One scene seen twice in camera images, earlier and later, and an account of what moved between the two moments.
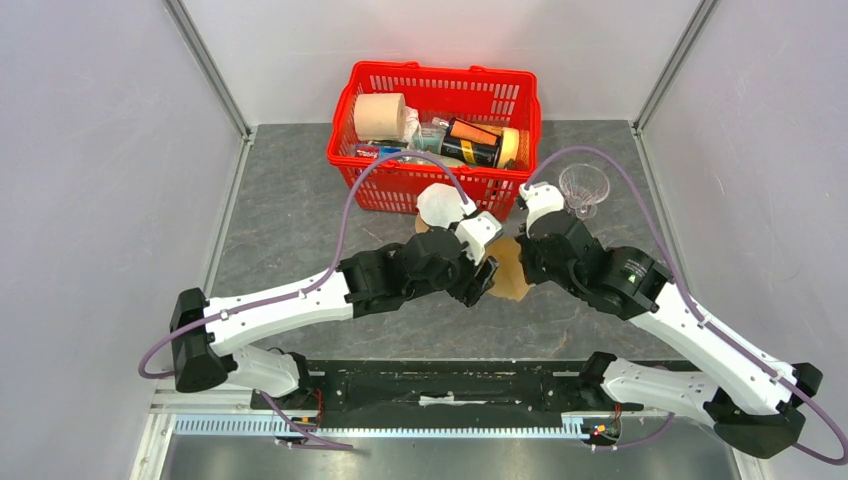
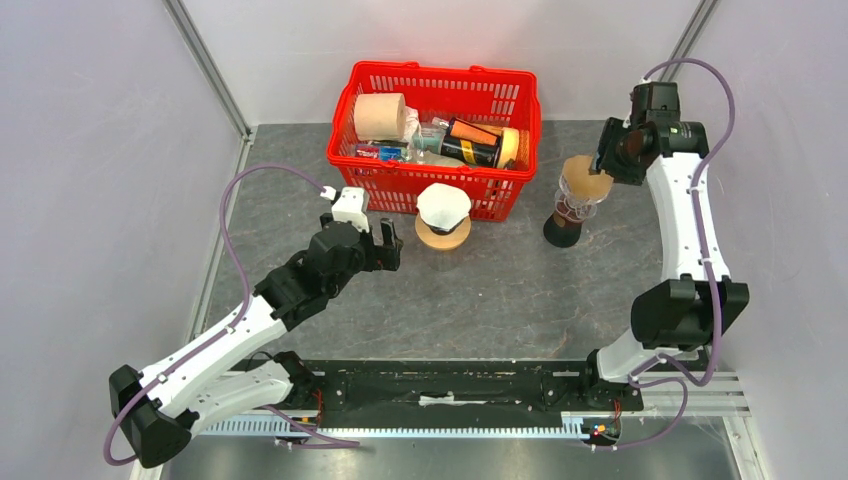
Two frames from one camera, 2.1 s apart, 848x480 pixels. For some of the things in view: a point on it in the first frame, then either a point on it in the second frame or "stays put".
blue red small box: x=376 y=151 stays put
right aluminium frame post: x=668 y=68 stays put
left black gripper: x=469 y=291 → x=386 y=256
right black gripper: x=533 y=273 → x=614 y=130
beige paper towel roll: x=380 y=116 stays put
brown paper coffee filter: x=510 y=279 → x=582 y=184
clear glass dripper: x=584 y=187 stays put
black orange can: x=470 y=143 stays put
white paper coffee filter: x=440 y=204 stays put
